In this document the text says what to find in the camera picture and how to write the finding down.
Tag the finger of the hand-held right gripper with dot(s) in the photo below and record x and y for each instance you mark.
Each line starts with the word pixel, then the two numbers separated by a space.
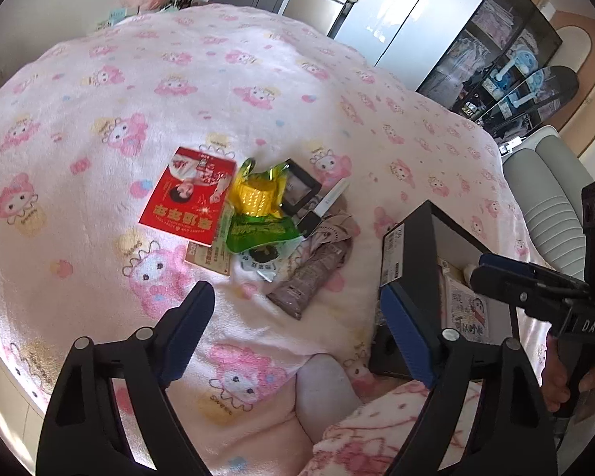
pixel 515 287
pixel 510 264

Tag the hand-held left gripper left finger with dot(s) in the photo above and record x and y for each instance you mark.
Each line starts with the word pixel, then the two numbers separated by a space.
pixel 193 317

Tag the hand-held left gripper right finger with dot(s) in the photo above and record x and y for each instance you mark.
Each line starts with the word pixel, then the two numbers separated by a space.
pixel 406 327

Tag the orange sticker card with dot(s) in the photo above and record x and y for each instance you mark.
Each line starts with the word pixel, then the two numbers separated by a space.
pixel 213 258

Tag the round sticker packet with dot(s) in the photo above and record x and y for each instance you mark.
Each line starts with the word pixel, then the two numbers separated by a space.
pixel 263 258

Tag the black storage box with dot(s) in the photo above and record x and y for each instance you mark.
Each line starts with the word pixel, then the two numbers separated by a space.
pixel 426 218

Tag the brown sachet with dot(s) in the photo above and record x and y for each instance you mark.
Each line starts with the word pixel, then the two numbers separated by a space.
pixel 307 277

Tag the red booklet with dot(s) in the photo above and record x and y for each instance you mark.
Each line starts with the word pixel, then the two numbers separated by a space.
pixel 183 198

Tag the yellow green snack packet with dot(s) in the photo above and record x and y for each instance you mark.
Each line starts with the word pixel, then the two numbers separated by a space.
pixel 255 198

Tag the person's right hand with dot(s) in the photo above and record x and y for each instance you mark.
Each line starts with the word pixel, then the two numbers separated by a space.
pixel 558 377

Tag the grey padded chair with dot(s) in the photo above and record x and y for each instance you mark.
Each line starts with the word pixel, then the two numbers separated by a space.
pixel 550 198

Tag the white stick with black head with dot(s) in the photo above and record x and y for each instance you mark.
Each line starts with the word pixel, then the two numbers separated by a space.
pixel 327 203

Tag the black oval board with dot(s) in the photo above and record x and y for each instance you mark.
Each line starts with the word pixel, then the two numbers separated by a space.
pixel 560 84

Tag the black compact case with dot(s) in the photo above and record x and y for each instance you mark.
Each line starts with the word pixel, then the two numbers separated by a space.
pixel 297 186

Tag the black glass display cabinet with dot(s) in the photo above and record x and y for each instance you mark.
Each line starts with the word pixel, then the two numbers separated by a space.
pixel 486 39

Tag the pink printed blanket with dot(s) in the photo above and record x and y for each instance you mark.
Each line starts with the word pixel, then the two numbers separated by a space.
pixel 178 84

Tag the grey double-door wardrobe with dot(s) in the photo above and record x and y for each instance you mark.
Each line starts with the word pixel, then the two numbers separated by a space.
pixel 416 10

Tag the silver low cabinet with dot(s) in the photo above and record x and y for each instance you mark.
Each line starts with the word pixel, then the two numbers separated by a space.
pixel 317 5

